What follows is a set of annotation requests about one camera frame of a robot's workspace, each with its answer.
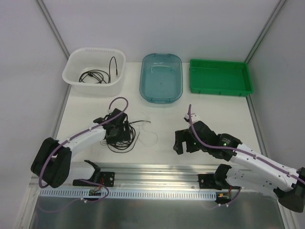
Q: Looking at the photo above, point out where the black cable bundle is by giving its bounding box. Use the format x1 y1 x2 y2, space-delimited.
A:
100 119 152 155

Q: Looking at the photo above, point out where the thin white wire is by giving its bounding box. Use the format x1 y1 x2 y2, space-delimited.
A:
138 114 160 147

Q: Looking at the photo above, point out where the black USB cable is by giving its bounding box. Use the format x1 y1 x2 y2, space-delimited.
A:
78 56 119 84

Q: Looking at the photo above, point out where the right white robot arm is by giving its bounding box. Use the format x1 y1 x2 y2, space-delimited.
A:
173 121 305 213

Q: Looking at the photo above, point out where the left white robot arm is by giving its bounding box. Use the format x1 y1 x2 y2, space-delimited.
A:
30 108 127 188

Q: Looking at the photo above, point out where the green plastic tray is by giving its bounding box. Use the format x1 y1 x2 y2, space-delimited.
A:
189 59 254 97

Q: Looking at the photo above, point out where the blue translucent plastic container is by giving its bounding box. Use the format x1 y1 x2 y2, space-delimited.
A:
139 53 183 104

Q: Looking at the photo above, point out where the white translucent plastic tub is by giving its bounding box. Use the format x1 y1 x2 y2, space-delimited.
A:
62 48 126 96

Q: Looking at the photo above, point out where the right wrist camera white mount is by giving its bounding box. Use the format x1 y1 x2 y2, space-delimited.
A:
184 113 201 124

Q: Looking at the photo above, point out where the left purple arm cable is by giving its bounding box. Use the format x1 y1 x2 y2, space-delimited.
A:
38 97 130 187

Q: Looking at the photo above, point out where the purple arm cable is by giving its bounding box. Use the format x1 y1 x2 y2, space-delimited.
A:
188 104 305 186
38 97 130 187

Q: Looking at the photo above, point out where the aluminium mounting rail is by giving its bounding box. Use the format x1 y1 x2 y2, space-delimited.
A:
30 164 265 191

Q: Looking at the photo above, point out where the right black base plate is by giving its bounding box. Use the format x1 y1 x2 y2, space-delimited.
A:
198 174 230 190

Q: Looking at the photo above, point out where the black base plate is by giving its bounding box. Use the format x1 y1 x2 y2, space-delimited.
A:
198 174 230 190
72 172 115 187

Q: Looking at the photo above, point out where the white slotted cable duct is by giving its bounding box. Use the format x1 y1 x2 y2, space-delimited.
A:
40 188 216 201

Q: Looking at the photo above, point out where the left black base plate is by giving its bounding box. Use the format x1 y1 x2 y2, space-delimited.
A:
72 172 115 187

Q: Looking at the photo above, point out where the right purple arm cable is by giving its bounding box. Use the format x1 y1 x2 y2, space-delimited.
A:
188 104 305 186

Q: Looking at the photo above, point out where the aluminium corner post right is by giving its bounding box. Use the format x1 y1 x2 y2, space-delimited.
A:
244 0 287 64

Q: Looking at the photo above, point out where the aluminium corner post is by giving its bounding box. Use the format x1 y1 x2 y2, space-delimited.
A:
244 0 287 64
35 0 70 59

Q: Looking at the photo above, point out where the aluminium corner post left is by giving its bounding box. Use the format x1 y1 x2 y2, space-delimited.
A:
35 0 70 59

